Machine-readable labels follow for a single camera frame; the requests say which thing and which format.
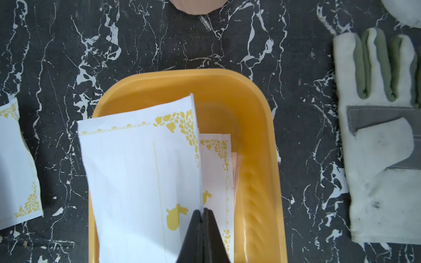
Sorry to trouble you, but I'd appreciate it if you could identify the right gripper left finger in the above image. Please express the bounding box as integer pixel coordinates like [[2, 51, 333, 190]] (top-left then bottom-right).
[[176, 210, 203, 263]]

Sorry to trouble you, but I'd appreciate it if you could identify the white tape roll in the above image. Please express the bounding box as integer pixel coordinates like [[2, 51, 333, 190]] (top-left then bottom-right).
[[382, 0, 421, 28]]

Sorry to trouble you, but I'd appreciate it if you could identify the potted green plant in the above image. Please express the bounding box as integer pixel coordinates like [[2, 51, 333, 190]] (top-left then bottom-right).
[[170, 0, 228, 15]]

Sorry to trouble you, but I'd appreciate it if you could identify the stack of stationery paper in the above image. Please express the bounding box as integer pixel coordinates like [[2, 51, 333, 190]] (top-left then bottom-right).
[[200, 134, 235, 263]]

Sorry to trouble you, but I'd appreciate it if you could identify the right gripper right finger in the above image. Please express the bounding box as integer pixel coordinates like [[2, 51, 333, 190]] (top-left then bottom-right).
[[202, 208, 230, 263]]

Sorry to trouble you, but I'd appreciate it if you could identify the yellow plastic storage box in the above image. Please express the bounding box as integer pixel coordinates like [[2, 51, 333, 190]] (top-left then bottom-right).
[[93, 69, 288, 263]]

